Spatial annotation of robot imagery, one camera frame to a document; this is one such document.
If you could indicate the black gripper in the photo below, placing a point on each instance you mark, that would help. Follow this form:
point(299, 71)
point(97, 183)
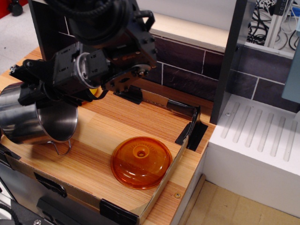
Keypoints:
point(52, 80)

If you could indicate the stainless steel pot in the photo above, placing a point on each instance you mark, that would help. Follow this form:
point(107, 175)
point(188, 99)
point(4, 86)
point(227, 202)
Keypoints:
point(36, 123)

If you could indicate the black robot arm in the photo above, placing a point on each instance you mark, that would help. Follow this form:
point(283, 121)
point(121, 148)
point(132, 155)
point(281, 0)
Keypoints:
point(113, 48)

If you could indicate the orange transparent pot lid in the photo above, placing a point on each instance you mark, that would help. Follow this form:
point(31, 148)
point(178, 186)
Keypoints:
point(140, 162)

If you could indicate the yellow plastic banana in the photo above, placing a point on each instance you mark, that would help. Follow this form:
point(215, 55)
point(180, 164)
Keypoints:
point(93, 91)

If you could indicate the black caster wheel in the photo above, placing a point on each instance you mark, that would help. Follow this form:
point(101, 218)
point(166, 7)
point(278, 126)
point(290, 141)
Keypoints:
point(15, 8)

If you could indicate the brass screw washer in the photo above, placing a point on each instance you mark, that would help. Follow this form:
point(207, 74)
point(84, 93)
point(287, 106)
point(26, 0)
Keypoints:
point(177, 195)

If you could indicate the white ridged drain board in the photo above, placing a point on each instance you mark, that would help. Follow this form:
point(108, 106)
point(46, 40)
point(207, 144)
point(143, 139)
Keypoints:
point(254, 151)

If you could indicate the dark shelf frame with tiles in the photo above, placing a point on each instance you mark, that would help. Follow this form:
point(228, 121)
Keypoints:
point(202, 63)

